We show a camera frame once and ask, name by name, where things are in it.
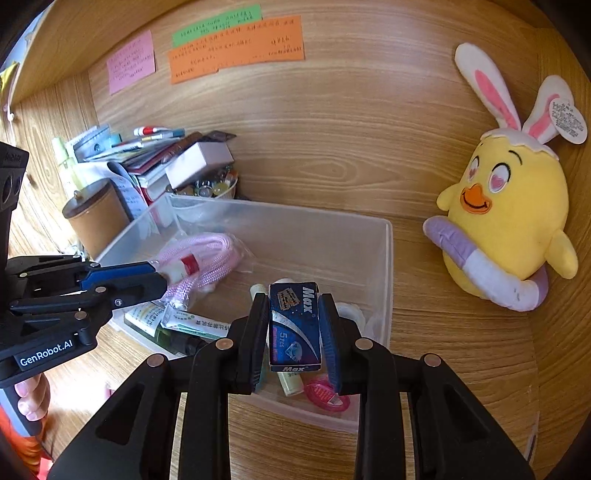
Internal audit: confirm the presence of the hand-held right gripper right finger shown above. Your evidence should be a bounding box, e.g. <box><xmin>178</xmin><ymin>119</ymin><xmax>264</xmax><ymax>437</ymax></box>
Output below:
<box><xmin>318</xmin><ymin>293</ymin><xmax>536</xmax><ymax>480</ymax></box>

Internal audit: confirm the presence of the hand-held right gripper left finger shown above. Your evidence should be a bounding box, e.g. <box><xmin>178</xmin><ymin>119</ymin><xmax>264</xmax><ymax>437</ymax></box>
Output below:
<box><xmin>48</xmin><ymin>292</ymin><xmax>271</xmax><ymax>480</ymax></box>

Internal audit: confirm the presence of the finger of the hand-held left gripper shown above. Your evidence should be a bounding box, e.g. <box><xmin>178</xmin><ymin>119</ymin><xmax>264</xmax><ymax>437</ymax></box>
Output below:
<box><xmin>7</xmin><ymin>255</ymin><xmax>162</xmax><ymax>296</ymax></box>
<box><xmin>9</xmin><ymin>272</ymin><xmax>169</xmax><ymax>344</ymax></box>

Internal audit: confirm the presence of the white bandage roll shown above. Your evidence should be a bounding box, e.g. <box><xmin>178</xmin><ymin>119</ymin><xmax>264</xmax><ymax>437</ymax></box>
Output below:
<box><xmin>335</xmin><ymin>302</ymin><xmax>370</xmax><ymax>333</ymax></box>

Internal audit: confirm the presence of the small dark blue box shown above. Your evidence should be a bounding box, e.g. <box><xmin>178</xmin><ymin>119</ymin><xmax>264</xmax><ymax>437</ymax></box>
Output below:
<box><xmin>268</xmin><ymin>279</ymin><xmax>322</xmax><ymax>374</ymax></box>

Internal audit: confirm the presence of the pink round case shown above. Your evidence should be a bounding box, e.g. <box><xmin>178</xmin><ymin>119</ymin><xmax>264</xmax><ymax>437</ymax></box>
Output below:
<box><xmin>302</xmin><ymin>375</ymin><xmax>352</xmax><ymax>411</ymax></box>

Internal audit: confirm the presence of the pale green glue stick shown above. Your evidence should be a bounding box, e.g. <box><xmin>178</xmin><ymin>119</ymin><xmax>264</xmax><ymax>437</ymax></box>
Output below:
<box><xmin>249</xmin><ymin>282</ymin><xmax>306</xmax><ymax>398</ymax></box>

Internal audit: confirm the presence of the olive green bottle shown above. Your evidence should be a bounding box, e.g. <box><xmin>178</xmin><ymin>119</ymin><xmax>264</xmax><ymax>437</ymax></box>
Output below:
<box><xmin>154</xmin><ymin>325</ymin><xmax>218</xmax><ymax>356</ymax></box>

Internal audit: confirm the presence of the white green ointment tube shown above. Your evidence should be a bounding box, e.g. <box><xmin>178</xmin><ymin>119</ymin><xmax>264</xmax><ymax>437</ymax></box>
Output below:
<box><xmin>124</xmin><ymin>302</ymin><xmax>232</xmax><ymax>342</ymax></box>

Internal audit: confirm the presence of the pink cord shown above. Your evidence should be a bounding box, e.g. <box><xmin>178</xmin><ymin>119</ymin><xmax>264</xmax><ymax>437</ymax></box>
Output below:
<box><xmin>150</xmin><ymin>232</ymin><xmax>254</xmax><ymax>310</ymax></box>

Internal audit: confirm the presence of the clear plastic storage box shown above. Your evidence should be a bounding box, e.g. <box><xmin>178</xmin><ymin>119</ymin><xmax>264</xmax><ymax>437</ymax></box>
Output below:
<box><xmin>95</xmin><ymin>191</ymin><xmax>394</xmax><ymax>435</ymax></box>

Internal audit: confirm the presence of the person's left forearm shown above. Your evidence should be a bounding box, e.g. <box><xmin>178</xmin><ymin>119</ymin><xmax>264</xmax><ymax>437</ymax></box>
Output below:
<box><xmin>0</xmin><ymin>406</ymin><xmax>56</xmax><ymax>480</ymax></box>

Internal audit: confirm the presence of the person's left hand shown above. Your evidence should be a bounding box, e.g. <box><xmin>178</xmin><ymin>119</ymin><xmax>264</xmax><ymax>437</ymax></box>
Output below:
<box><xmin>14</xmin><ymin>371</ymin><xmax>52</xmax><ymax>424</ymax></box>

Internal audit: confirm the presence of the brown mug with lid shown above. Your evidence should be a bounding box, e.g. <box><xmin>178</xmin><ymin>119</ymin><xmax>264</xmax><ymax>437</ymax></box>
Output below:
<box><xmin>62</xmin><ymin>178</ymin><xmax>132</xmax><ymax>261</ymax></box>

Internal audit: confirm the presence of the white printed paper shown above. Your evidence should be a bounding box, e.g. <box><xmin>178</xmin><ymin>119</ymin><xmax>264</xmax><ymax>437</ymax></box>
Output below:
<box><xmin>108</xmin><ymin>161</ymin><xmax>148</xmax><ymax>220</ymax></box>

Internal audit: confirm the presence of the stack of books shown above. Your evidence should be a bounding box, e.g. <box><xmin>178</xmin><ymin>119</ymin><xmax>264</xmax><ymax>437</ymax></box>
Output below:
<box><xmin>124</xmin><ymin>131</ymin><xmax>236</xmax><ymax>204</ymax></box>

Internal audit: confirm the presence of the pale green lotion bottle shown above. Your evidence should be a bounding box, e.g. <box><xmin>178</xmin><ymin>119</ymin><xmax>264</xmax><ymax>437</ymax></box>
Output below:
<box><xmin>51</xmin><ymin>137</ymin><xmax>77</xmax><ymax>190</ymax></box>

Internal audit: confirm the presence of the white cardboard box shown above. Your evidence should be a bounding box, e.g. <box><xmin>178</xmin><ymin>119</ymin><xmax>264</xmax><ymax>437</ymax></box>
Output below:
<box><xmin>165</xmin><ymin>141</ymin><xmax>235</xmax><ymax>189</ymax></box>

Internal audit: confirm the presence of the white red marker pen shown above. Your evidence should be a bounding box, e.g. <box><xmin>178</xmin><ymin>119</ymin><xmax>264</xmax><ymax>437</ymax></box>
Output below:
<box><xmin>134</xmin><ymin>124</ymin><xmax>185</xmax><ymax>138</ymax></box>

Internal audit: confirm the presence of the pink paper note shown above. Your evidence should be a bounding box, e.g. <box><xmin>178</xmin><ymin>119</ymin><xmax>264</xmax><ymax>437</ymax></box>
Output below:
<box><xmin>106</xmin><ymin>30</ymin><xmax>157</xmax><ymax>96</ymax></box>

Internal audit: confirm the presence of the wooden shelf board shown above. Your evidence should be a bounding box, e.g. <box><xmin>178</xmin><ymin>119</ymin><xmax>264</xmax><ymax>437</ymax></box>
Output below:
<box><xmin>9</xmin><ymin>0</ymin><xmax>195</xmax><ymax>108</ymax></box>

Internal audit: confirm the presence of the yellow chick plush toy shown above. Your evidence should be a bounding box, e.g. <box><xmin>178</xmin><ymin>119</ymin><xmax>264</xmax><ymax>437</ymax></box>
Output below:
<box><xmin>422</xmin><ymin>42</ymin><xmax>587</xmax><ymax>313</ymax></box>

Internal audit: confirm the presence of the orange paper note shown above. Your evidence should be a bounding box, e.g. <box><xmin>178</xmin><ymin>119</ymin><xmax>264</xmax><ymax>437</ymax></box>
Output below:
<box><xmin>167</xmin><ymin>15</ymin><xmax>306</xmax><ymax>85</ymax></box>

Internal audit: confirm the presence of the green paper note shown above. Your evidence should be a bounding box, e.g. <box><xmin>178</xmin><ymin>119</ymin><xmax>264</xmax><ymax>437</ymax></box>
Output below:
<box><xmin>172</xmin><ymin>4</ymin><xmax>262</xmax><ymax>48</ymax></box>

